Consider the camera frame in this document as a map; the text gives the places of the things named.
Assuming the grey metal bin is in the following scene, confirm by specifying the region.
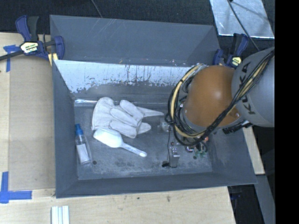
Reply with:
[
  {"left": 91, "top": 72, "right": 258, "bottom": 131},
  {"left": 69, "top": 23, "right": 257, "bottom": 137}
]
[{"left": 49, "top": 14, "right": 259, "bottom": 199}]

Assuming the white work glove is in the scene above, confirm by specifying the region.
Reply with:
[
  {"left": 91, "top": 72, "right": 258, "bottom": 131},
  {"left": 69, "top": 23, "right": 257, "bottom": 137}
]
[{"left": 91, "top": 96, "right": 165, "bottom": 139}]

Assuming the pale grey metal gripper finger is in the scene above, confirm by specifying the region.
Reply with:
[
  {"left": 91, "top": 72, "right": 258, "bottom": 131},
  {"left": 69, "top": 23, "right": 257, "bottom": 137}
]
[{"left": 170, "top": 147, "right": 181, "bottom": 168}]

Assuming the white plastic scoop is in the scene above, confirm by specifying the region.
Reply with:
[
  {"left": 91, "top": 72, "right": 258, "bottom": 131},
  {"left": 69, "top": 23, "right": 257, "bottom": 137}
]
[{"left": 93, "top": 128, "right": 148, "bottom": 158}]

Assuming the clear bottle with blue cap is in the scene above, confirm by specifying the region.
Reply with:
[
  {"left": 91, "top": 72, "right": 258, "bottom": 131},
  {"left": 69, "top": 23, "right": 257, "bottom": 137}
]
[{"left": 74, "top": 123, "right": 93, "bottom": 165}]

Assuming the pale brown flat board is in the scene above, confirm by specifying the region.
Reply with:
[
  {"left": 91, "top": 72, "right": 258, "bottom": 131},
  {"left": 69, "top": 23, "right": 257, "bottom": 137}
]
[{"left": 8, "top": 56, "right": 57, "bottom": 191}]

